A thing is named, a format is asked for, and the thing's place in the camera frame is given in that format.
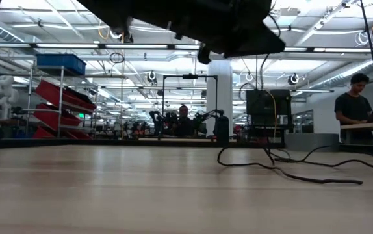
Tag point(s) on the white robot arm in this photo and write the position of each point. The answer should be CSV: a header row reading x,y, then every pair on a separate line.
x,y
2,94

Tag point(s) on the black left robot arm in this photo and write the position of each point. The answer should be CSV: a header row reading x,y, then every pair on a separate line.
x,y
115,9

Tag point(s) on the thin black vertical pole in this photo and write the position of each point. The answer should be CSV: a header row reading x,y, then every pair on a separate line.
x,y
256,71

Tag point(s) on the white pillar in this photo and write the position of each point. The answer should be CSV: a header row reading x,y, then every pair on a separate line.
x,y
219,84

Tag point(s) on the white ceiling box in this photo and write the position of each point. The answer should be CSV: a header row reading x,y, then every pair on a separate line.
x,y
288,14

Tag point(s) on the black monitor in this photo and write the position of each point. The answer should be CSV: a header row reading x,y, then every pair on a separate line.
x,y
264,102

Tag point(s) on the person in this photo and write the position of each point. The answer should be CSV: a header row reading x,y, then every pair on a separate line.
x,y
352,107
184,112

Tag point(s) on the long ceiling light strip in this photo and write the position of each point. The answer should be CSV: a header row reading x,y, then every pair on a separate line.
x,y
69,45

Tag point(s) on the wooden bench table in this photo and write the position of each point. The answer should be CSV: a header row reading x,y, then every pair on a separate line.
x,y
365,126

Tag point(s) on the blue storage bin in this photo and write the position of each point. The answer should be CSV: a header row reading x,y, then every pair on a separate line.
x,y
61,61

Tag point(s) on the red storage bin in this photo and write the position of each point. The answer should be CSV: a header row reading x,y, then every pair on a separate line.
x,y
63,96
53,117
48,134

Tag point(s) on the metal shelf rack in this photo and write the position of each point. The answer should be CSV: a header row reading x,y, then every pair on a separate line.
x,y
60,107

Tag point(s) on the black camera gantry frame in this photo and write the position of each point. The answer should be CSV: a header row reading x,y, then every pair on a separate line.
x,y
190,76

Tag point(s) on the black aluminium table frame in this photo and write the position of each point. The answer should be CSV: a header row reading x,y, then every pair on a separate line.
x,y
76,142

